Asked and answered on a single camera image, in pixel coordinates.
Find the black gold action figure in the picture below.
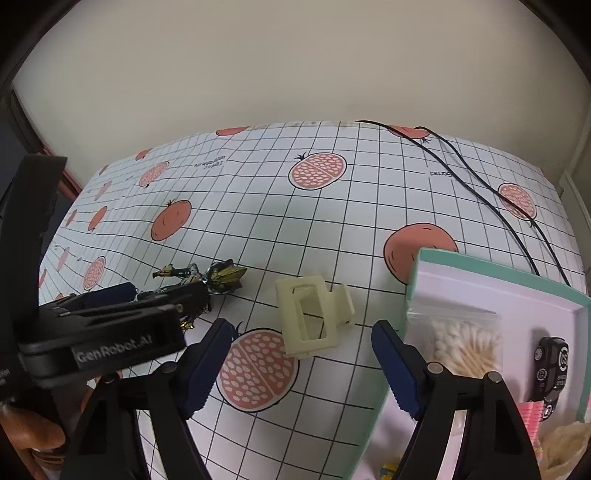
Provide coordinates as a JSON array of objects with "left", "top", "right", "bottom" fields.
[{"left": 136, "top": 259, "right": 247, "bottom": 300}]

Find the cotton swab bag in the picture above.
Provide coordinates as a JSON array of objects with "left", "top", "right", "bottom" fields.
[{"left": 405, "top": 301, "right": 503, "bottom": 378}]

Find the cream hair claw clip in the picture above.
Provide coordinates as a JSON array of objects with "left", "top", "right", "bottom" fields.
[{"left": 274, "top": 275, "right": 356, "bottom": 359}]

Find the black toy car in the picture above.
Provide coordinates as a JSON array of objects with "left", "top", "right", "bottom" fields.
[{"left": 531, "top": 336, "right": 569, "bottom": 422}]

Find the cream lace cloth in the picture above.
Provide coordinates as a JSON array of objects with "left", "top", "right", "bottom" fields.
[{"left": 540, "top": 422, "right": 590, "bottom": 480}]

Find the red yellow snack packet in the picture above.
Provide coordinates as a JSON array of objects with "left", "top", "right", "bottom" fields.
[{"left": 377, "top": 459, "right": 400, "bottom": 480}]

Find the pink hair roller comb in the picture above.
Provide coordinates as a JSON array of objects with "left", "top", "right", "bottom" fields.
[{"left": 517, "top": 401, "right": 544, "bottom": 463}]

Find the person's left hand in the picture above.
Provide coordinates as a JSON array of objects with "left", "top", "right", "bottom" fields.
[{"left": 1, "top": 382, "right": 94, "bottom": 479}]

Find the green rimmed white tray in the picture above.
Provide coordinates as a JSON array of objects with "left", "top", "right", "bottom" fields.
[{"left": 348, "top": 247, "right": 591, "bottom": 480}]

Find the pomegranate grid tablecloth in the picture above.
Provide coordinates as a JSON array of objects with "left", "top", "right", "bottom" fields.
[{"left": 39, "top": 122, "right": 586, "bottom": 479}]

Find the white cutout desk shelf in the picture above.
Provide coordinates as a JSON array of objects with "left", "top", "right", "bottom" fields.
[{"left": 559, "top": 171, "right": 591, "bottom": 243}]

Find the black cable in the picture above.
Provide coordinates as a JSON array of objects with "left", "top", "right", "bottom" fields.
[{"left": 355, "top": 119, "right": 571, "bottom": 287}]

